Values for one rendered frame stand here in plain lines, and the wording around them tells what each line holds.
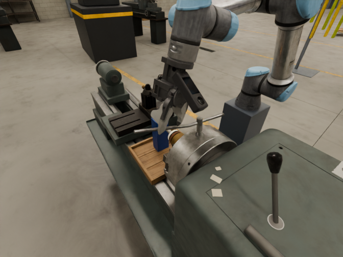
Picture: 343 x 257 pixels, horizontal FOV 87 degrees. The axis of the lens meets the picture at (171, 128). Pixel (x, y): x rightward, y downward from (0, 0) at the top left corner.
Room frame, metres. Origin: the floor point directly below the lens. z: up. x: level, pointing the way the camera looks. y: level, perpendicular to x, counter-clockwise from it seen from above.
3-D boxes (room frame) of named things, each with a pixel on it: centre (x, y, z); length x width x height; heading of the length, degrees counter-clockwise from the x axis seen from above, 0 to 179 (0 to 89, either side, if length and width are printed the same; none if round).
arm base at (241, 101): (0.98, -0.48, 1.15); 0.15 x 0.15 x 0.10
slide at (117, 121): (1.06, 0.21, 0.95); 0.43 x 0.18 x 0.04; 124
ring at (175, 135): (0.65, -0.04, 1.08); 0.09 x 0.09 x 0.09; 34
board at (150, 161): (0.77, 0.04, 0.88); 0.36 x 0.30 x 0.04; 124
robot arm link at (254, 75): (0.97, -0.48, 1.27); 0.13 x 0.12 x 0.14; 37
